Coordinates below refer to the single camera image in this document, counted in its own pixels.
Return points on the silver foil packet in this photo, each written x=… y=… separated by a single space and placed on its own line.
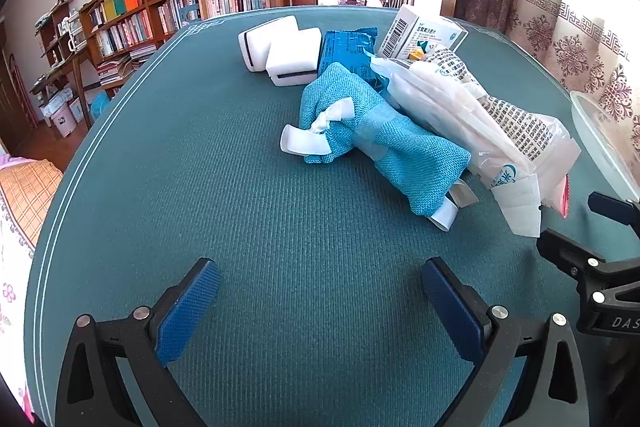
x=464 y=196

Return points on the teal table mat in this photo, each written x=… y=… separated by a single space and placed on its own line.
x=250 y=217

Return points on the white medicine box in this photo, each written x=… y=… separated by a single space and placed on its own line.
x=430 y=29

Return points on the clear plastic container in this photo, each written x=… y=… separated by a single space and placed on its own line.
x=597 y=122

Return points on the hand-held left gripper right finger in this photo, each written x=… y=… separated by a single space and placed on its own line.
x=450 y=307

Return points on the white plastic mask bag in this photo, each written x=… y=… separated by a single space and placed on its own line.
x=475 y=107

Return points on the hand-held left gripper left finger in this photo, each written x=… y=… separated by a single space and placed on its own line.
x=187 y=312

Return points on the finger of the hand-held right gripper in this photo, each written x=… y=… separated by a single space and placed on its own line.
x=612 y=206
x=567 y=249

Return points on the wooden desk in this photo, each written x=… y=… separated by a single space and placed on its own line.
x=75 y=67

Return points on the white sponge block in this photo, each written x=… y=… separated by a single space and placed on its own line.
x=267 y=39
x=295 y=52

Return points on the pink packet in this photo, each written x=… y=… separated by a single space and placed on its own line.
x=562 y=202

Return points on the bed with pink checked quilt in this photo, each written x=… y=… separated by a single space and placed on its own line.
x=30 y=192

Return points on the patterned beige curtain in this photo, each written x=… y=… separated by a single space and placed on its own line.
x=560 y=7

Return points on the blue woven pouch white ribbon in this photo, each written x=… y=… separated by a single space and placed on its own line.
x=405 y=147

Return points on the pink waste bin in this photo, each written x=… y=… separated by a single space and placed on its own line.
x=65 y=122

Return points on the small wooden shelf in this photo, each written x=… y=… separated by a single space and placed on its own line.
x=55 y=32

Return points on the blue wipes packet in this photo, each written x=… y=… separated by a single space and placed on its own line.
x=345 y=49

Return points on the blue plastic stool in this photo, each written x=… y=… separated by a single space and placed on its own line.
x=99 y=104

